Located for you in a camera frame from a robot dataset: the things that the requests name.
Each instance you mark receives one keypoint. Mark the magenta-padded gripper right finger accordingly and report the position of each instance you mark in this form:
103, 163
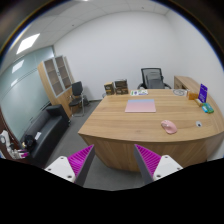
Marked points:
166, 165

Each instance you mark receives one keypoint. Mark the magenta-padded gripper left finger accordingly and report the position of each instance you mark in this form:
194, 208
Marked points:
60, 166

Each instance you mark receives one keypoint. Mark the pink computer mouse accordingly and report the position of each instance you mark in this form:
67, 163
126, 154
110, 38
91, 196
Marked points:
169, 127

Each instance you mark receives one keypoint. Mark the pink blue gradient mouse pad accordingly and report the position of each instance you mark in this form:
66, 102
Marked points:
140, 106

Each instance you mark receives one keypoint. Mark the black leather sofa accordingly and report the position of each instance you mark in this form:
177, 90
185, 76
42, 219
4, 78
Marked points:
50, 128

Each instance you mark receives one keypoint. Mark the small white round sticker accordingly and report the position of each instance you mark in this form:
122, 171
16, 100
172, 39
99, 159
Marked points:
198, 124

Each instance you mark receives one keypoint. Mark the blue pack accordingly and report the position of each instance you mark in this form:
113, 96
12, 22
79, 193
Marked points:
204, 109

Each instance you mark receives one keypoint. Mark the small beige box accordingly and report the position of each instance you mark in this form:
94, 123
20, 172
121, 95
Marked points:
198, 102

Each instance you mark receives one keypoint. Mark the green pack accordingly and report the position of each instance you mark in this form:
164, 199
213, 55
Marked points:
209, 108

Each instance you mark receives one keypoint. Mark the round white disc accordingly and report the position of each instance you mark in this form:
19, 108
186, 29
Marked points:
180, 92

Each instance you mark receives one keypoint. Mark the orange box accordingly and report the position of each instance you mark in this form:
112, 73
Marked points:
193, 96

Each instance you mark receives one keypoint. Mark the white sticker sheet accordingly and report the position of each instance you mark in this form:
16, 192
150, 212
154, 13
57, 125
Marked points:
139, 92

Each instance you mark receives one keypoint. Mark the black visitor chair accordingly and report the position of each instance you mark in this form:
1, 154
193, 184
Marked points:
77, 89

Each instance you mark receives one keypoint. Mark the purple standing card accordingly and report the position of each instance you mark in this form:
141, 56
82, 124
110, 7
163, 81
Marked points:
202, 93

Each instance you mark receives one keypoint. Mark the grey bag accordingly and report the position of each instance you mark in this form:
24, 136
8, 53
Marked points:
155, 81

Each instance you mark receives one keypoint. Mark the wooden side cabinet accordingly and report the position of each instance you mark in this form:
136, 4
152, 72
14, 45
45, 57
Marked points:
183, 81

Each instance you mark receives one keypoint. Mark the large brown cardboard box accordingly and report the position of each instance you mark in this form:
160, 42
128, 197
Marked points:
121, 90

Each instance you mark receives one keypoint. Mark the wooden glass-door cabinet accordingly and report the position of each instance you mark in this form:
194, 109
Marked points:
55, 78

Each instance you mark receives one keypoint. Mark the small brown cardboard box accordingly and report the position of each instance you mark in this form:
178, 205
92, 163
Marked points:
109, 88

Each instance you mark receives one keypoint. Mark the black open box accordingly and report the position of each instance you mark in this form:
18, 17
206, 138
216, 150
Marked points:
120, 83

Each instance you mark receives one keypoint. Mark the black mesh office chair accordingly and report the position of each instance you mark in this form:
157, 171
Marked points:
143, 71

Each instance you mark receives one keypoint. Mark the ceiling light panel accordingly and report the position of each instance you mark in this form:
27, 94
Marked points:
28, 43

